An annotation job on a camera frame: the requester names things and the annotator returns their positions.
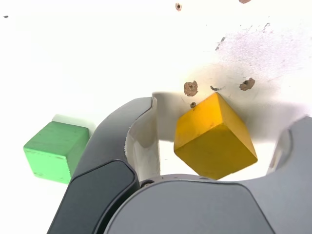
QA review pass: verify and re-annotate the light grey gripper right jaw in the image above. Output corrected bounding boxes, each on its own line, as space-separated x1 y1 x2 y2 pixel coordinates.
104 116 312 234

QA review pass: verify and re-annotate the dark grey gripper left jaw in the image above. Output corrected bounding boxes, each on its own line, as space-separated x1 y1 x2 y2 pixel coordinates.
46 97 161 234

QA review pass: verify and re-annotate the green cube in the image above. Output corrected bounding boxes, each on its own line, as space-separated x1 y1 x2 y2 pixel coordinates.
23 114 97 185

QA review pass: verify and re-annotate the yellow cube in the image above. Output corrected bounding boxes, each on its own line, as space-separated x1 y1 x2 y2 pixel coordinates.
173 92 258 181

